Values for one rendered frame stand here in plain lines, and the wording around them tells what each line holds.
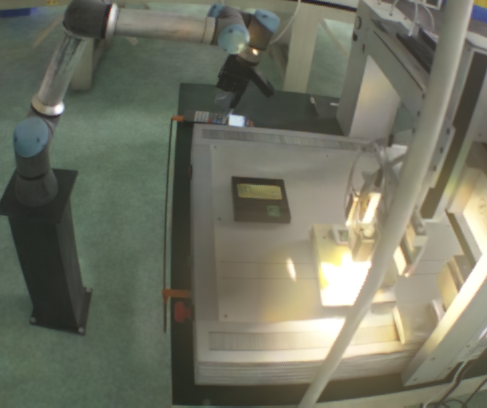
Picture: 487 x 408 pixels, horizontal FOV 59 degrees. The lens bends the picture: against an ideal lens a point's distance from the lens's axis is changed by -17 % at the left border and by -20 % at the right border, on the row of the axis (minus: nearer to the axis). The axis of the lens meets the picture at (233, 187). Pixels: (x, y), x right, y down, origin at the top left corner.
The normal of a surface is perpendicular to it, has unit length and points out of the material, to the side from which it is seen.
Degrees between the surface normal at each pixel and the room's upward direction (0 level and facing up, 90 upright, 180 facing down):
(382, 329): 0
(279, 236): 0
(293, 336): 0
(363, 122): 90
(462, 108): 90
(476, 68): 90
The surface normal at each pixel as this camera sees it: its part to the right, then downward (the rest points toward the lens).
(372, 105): 0.06, 0.62
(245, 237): 0.12, -0.78
